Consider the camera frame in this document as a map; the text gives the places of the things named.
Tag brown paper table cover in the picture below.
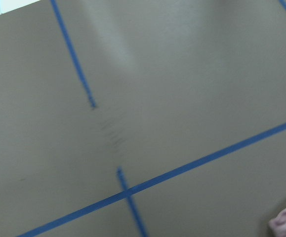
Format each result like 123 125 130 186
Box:
0 0 286 237

